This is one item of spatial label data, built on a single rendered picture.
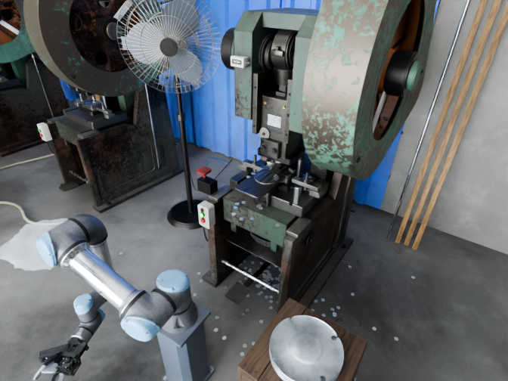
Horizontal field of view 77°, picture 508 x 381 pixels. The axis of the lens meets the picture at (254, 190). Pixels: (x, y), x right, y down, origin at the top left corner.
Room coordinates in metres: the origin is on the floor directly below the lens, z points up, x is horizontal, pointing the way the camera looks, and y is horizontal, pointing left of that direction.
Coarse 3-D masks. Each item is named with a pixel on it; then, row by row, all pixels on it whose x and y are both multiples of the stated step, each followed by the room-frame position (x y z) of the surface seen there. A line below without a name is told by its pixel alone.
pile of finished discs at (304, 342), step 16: (288, 320) 0.86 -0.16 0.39; (304, 320) 0.86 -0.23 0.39; (320, 320) 0.86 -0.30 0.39; (272, 336) 0.78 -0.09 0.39; (288, 336) 0.78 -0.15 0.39; (304, 336) 0.78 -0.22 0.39; (320, 336) 0.78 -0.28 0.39; (272, 352) 0.71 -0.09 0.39; (288, 352) 0.71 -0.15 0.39; (304, 352) 0.71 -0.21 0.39; (320, 352) 0.71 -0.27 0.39; (336, 352) 0.72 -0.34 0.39; (288, 368) 0.65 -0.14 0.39; (304, 368) 0.65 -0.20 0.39; (320, 368) 0.65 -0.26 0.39; (336, 368) 0.66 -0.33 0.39
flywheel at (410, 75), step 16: (416, 0) 1.40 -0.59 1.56; (416, 16) 1.44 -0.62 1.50; (400, 32) 1.41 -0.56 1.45; (416, 32) 1.47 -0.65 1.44; (400, 48) 1.47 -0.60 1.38; (416, 48) 1.53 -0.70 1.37; (384, 64) 1.19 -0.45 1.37; (400, 64) 1.16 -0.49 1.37; (416, 64) 1.17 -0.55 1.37; (384, 80) 1.18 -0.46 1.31; (400, 80) 1.14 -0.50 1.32; (416, 80) 1.18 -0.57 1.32; (384, 96) 1.20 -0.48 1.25; (400, 96) 1.18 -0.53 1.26; (384, 112) 1.42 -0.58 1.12; (384, 128) 1.36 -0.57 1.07
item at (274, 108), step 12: (264, 96) 1.45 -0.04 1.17; (276, 96) 1.45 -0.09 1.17; (264, 108) 1.45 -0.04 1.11; (276, 108) 1.42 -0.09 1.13; (264, 120) 1.45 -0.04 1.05; (276, 120) 1.41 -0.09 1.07; (264, 132) 1.43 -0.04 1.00; (276, 132) 1.41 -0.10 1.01; (264, 144) 1.41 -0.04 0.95; (276, 144) 1.37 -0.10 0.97; (288, 144) 1.39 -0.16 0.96; (276, 156) 1.37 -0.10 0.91; (288, 156) 1.40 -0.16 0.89
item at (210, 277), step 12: (216, 192) 1.45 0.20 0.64; (228, 192) 1.47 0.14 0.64; (216, 204) 1.39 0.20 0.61; (216, 216) 1.38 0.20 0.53; (216, 228) 1.38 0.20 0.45; (228, 228) 1.48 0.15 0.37; (216, 240) 1.38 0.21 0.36; (216, 252) 1.37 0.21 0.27; (228, 252) 1.46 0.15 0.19; (240, 252) 1.58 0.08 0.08; (216, 264) 1.37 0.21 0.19; (204, 276) 1.41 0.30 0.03; (216, 276) 1.37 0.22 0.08
